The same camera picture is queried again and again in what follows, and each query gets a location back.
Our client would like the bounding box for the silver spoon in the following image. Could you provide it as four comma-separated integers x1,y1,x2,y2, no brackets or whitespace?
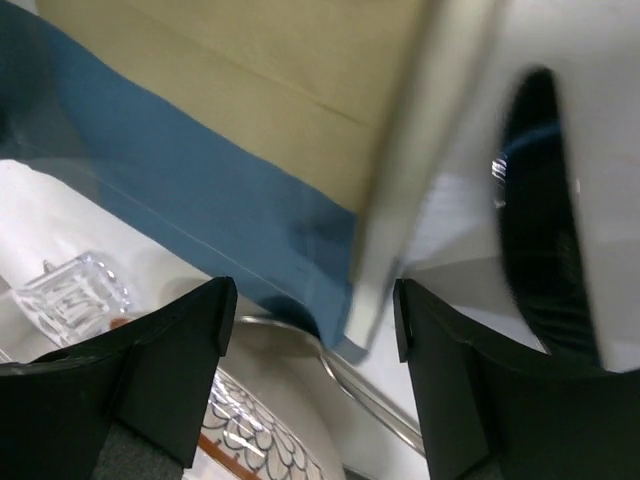
234,315,426,457

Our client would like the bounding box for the clear drinking glass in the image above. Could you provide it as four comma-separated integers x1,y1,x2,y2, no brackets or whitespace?
11,251,139,347

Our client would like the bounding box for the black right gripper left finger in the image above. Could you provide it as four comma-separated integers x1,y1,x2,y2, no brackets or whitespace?
1,277,236,479

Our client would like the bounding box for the blue beige checked placemat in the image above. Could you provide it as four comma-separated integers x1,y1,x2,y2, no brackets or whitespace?
0,0,501,365

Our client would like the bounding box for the silver table knife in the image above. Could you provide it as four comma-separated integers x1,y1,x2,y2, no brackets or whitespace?
492,67,602,368

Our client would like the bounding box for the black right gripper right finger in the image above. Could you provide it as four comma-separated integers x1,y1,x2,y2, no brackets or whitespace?
393,279,639,479

